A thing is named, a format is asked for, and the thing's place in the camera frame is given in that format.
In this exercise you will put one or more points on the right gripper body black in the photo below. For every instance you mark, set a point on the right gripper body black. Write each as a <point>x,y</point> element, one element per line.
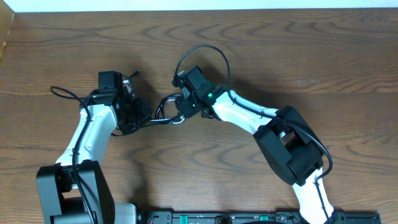
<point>189,106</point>

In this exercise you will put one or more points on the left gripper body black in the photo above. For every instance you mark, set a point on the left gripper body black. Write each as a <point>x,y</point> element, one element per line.
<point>137,114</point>

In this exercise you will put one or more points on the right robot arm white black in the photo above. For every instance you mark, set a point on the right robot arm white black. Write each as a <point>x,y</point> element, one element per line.
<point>290,147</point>

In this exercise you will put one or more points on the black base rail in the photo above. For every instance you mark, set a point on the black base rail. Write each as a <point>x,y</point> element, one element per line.
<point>167,217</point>

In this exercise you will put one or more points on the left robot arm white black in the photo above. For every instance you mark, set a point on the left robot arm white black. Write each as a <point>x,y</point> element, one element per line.
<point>74,189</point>

